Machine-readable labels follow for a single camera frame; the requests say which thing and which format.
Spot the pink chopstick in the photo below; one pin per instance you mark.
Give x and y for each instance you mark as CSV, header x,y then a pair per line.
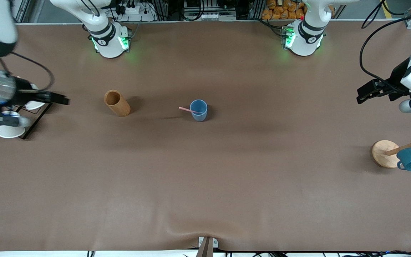
x,y
187,110

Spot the light blue plastic cup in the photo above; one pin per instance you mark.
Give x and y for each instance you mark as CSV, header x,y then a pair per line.
x,y
199,110

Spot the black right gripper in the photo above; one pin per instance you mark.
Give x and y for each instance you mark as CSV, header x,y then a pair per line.
x,y
23,90

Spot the white paper cup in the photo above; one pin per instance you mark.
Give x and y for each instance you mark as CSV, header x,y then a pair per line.
x,y
34,105
9,132

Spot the black cup rack tray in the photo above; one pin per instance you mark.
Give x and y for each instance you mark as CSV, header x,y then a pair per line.
x,y
34,121

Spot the brown wooden cylinder holder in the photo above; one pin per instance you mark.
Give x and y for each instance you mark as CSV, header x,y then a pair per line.
x,y
121,106

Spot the brown table cover sheet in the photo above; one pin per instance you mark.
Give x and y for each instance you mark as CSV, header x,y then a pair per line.
x,y
205,178

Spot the bag of orange bread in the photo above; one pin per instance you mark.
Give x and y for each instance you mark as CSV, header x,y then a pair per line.
x,y
284,10

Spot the white power strip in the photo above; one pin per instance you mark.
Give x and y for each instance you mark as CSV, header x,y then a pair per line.
x,y
134,10

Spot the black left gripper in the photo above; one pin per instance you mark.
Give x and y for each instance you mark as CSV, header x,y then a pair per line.
x,y
395,82

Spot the wooden mug tree stand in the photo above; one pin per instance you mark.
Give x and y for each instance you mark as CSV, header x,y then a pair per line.
x,y
384,151

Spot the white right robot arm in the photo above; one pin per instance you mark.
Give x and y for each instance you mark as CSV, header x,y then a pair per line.
x,y
107,39

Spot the metal table clamp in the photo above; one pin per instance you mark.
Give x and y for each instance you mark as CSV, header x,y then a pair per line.
x,y
207,246

